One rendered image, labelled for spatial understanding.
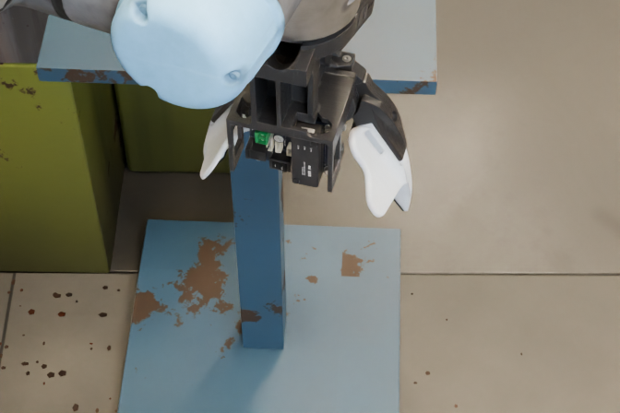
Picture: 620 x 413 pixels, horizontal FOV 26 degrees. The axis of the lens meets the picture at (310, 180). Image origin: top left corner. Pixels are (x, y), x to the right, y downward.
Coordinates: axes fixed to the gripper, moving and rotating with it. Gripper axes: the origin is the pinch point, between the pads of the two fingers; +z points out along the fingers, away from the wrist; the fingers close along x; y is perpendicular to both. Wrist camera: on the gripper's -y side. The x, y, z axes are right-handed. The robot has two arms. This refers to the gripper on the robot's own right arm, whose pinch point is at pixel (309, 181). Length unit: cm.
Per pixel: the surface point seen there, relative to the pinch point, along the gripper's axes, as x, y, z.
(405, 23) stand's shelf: -0.1, -37.9, 19.9
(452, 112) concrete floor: 0, -93, 93
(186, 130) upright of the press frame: -39, -68, 82
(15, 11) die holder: -49, -45, 37
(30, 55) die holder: -49, -45, 45
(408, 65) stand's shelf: 1.5, -32.2, 19.9
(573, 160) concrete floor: 21, -88, 93
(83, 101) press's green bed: -45, -50, 58
